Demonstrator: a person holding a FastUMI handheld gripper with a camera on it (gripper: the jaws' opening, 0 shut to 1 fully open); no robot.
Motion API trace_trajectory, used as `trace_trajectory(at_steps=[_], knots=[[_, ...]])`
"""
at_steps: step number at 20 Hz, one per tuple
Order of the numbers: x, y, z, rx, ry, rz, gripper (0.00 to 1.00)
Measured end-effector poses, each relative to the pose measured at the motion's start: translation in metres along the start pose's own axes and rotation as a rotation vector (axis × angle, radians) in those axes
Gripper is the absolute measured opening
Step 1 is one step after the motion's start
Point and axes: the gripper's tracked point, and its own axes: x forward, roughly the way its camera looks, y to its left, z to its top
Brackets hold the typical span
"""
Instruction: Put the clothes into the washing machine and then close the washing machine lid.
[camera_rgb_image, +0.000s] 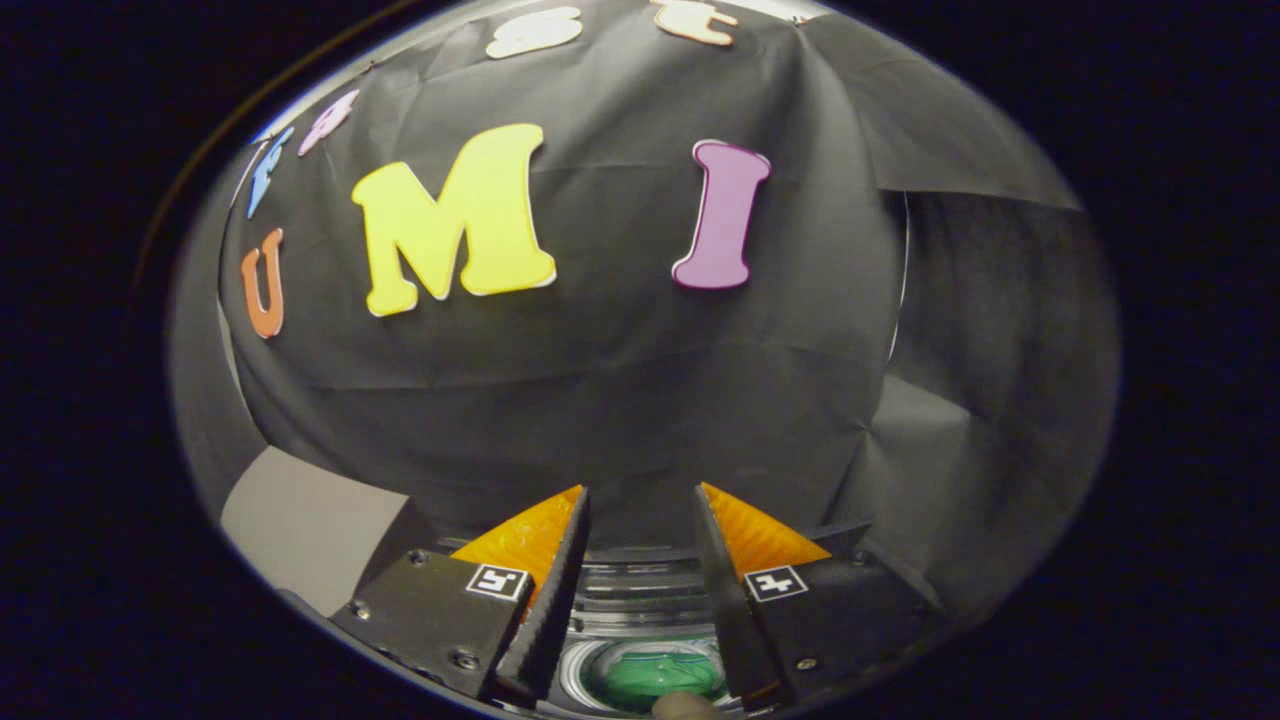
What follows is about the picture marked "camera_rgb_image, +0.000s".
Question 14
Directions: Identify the green polo shirt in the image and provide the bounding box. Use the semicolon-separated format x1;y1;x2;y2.
600;650;726;701

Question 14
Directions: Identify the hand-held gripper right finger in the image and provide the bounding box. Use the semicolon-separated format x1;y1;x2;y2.
694;482;946;713

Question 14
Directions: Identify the beige cabinet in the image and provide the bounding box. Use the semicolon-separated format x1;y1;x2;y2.
220;445;436;618

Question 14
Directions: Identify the grey washing machine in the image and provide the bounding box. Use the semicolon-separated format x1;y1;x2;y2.
430;535;881;717

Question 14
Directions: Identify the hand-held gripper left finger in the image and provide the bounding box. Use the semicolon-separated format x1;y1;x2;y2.
330;484;591;701

